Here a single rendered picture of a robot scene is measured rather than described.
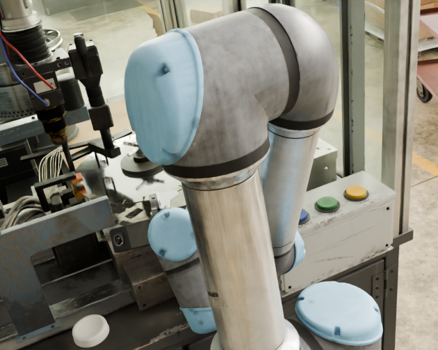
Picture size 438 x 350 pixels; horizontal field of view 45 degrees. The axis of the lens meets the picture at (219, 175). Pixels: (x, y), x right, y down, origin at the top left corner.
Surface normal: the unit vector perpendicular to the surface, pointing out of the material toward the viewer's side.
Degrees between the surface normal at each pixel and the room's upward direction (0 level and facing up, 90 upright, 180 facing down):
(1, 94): 90
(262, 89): 90
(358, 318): 7
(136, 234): 62
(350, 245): 90
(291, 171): 107
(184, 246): 57
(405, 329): 0
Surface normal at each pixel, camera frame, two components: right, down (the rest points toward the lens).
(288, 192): 0.15, 0.72
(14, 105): 0.00, 0.51
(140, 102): -0.85, 0.25
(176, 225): 0.12, -0.06
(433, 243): -0.14, -0.85
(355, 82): 0.40, 0.42
